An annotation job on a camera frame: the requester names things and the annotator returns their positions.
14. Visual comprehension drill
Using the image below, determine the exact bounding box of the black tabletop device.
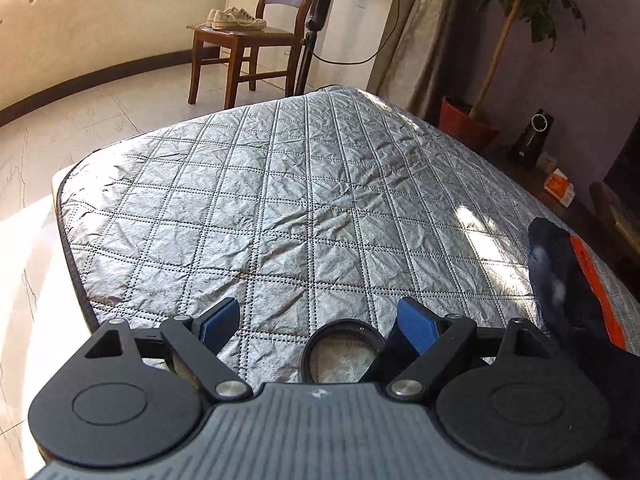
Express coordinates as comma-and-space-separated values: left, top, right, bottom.
509, 108, 555, 169

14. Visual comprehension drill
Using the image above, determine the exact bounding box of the orange and white packet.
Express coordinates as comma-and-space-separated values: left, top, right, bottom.
544, 170, 577, 207

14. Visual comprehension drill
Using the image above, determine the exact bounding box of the wooden chair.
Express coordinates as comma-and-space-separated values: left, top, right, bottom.
187, 0, 323, 110

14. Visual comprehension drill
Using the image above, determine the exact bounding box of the grey curtain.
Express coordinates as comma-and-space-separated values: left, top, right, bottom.
367, 0, 482, 122

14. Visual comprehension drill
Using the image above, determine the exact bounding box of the dark garment with orange stripe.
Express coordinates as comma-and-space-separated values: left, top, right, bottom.
527, 217, 640, 361

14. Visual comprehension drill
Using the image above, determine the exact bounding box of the grey quilted mat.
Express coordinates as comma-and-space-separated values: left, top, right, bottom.
52, 86, 640, 396

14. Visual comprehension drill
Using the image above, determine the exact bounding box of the black fan cable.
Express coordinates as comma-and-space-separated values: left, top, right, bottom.
315, 0, 404, 66

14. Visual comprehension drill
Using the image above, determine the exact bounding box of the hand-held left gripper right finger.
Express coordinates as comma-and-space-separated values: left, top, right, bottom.
385, 296, 556, 402

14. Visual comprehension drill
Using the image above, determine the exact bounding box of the dark wooden side cabinet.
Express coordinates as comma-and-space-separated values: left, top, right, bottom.
479, 142, 640, 271

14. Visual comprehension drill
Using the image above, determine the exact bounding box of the black standing fan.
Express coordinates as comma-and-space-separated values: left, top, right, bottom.
294, 0, 437, 97

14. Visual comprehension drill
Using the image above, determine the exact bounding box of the red plant pot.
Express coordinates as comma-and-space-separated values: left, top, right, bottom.
439, 97, 500, 151

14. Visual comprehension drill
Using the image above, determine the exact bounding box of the wooden furniture frame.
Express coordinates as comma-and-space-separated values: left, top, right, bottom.
588, 181, 640, 267

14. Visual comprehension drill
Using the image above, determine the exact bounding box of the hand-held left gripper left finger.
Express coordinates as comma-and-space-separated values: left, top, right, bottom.
85, 297, 253, 402

